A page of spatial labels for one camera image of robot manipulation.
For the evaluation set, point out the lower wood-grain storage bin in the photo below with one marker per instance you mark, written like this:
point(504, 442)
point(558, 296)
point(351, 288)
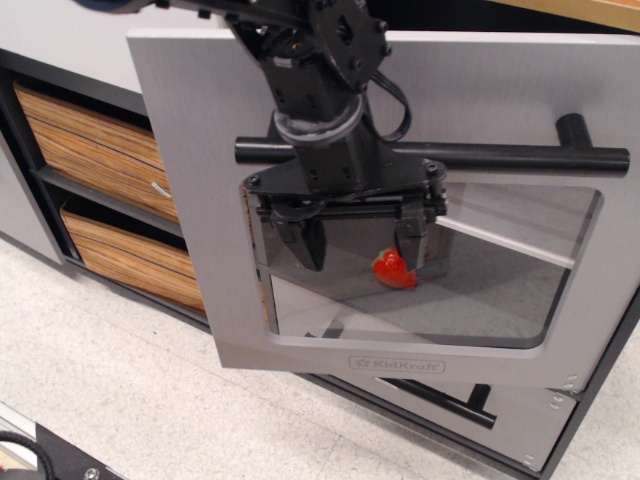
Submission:
point(132, 252)

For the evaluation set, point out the grey oven rack shelf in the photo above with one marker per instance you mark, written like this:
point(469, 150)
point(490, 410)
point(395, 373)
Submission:
point(508, 243)

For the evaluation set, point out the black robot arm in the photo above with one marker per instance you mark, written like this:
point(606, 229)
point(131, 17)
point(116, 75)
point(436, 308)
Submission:
point(318, 59)

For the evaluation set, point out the dark toy kitchen cabinet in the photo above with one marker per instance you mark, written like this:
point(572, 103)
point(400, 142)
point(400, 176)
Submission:
point(159, 391)

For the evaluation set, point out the black lower drawer handle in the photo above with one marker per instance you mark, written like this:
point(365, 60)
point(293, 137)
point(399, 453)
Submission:
point(472, 409)

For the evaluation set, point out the grey lower drawer front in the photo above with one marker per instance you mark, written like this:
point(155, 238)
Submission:
point(530, 421)

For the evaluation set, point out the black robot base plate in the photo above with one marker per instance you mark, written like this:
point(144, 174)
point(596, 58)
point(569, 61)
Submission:
point(34, 452)

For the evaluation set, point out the wood-grain storage bin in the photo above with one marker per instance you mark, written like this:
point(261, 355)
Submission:
point(132, 252)
point(112, 156)

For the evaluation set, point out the black oven door handle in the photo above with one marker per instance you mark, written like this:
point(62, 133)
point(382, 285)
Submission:
point(525, 155)

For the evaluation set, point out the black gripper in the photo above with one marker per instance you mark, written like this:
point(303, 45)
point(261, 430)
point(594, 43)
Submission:
point(295, 202)

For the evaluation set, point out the red toy strawberry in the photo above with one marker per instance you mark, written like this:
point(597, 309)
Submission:
point(390, 269)

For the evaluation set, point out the upper wood-grain storage bin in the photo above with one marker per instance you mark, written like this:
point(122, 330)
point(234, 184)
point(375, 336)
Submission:
point(112, 156)

